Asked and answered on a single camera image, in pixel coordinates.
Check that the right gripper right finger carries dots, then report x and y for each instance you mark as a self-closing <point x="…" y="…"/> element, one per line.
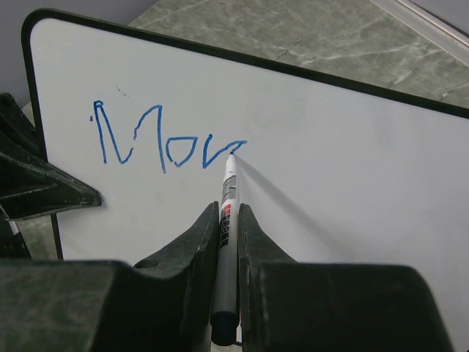
<point x="290" y="306"/>

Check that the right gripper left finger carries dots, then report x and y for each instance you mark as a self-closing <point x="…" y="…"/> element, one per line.
<point x="160" y="304"/>

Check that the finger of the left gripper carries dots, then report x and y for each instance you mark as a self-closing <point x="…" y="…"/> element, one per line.
<point x="32" y="187"/>
<point x="16" y="127"/>

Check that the white marker pen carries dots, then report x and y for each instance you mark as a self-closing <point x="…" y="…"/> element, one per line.
<point x="224" y="317"/>

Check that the white whiteboard black frame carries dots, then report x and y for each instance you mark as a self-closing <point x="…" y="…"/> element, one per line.
<point x="334" y="171"/>

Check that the aluminium frame rail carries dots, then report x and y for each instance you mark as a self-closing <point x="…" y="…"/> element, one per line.
<point x="428" y="25"/>

